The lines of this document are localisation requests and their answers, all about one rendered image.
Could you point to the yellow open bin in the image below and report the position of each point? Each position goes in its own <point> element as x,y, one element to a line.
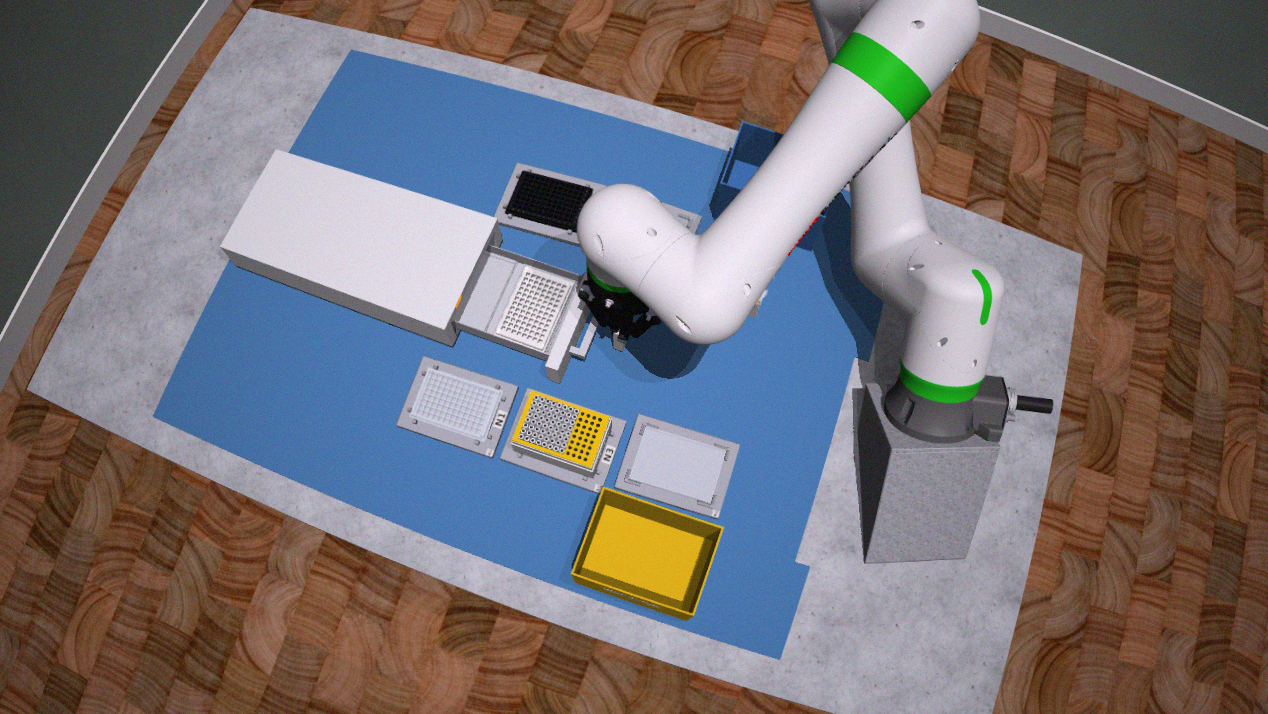
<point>645,550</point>

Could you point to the blue bench mat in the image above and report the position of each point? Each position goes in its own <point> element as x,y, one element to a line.
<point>313,391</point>

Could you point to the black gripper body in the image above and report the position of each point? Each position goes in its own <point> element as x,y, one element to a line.
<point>640,309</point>

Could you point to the dark blue open bin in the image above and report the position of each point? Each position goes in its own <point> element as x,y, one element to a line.
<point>752,146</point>

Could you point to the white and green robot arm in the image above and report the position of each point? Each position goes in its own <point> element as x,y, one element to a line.
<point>703,287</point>

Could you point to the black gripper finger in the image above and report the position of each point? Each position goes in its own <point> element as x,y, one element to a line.
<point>628,327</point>
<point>603,317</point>

